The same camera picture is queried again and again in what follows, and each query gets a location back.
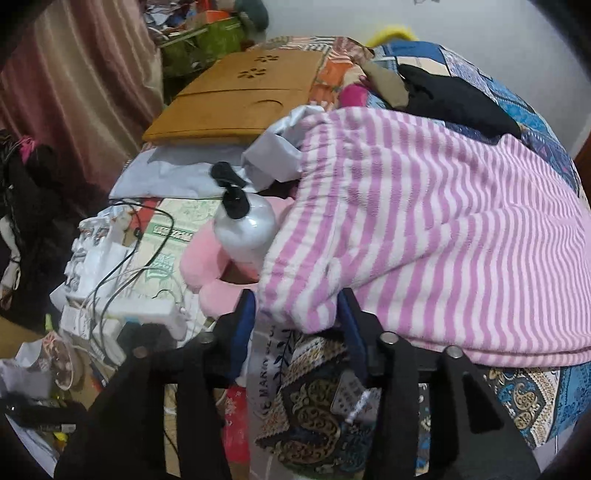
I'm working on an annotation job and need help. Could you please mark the pink white striped pants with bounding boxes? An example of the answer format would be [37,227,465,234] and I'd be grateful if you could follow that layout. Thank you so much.
[256,106,591,369]

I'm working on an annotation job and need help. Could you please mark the blue patchwork bed quilt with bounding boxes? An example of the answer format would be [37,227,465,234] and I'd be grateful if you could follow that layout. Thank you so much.
[248,35,591,448]

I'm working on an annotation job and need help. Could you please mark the white power strip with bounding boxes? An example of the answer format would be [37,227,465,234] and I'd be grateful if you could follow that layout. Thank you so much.
[60,298,187,340]

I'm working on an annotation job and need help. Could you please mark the dark paisley pillow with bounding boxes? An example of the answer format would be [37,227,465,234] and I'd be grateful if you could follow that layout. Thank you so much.
[254,336,382,479]

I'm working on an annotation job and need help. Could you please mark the pump bottle black top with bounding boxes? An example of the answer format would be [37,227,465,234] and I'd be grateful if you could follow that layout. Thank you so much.
[211,162,279,273]

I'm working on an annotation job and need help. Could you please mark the grey white cloth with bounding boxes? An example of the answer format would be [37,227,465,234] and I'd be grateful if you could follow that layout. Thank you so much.
[109,105,325,200]

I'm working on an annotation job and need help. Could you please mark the black garment on bed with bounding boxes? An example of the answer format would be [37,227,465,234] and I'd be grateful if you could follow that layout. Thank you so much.
[398,64,521,140]

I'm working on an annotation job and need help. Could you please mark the wooden lap desk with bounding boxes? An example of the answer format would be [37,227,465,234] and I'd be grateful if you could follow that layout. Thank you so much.
[142,49,322,145]

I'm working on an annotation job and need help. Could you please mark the striped brown pink curtain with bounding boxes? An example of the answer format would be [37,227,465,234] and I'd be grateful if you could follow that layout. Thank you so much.
[1,1,164,192]

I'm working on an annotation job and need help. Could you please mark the green storage box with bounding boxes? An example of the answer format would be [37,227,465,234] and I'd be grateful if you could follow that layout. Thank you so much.
[158,17,245,78]

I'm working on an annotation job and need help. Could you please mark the yellow curved tube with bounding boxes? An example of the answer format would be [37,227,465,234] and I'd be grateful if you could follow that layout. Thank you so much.
[365,25,419,48]

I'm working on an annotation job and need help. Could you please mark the grey green plush pillow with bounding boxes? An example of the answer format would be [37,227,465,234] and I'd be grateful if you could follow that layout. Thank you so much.
[235,0,270,32]

